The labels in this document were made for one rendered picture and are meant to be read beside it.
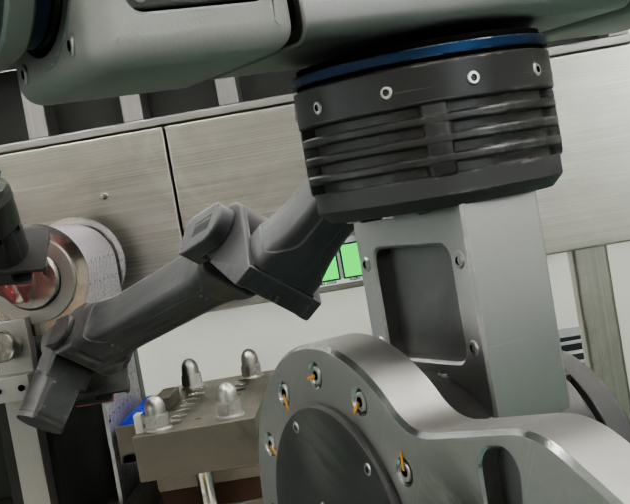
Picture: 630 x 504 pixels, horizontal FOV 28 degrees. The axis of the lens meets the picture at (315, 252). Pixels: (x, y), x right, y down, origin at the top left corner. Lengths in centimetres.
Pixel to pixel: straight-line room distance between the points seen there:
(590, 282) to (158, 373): 248
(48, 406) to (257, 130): 65
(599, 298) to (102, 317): 102
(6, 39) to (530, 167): 26
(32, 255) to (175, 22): 103
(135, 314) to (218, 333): 304
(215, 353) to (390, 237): 369
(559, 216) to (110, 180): 70
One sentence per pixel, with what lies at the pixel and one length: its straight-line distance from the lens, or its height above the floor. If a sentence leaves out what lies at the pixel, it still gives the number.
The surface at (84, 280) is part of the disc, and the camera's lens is 167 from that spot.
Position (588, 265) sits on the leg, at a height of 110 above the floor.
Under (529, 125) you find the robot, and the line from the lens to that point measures 63.
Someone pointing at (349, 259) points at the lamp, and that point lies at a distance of 195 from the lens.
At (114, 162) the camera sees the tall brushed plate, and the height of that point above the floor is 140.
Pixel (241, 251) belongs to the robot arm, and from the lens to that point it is 108.
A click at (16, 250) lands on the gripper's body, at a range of 154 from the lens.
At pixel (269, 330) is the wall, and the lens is 432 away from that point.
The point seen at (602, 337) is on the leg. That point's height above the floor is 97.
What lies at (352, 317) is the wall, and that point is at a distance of 431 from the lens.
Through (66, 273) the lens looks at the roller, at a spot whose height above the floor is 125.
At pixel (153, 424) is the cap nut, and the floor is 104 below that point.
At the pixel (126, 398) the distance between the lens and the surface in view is 182.
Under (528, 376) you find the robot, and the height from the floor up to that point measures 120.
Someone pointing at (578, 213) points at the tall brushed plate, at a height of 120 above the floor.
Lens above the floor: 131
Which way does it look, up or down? 3 degrees down
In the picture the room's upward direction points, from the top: 10 degrees counter-clockwise
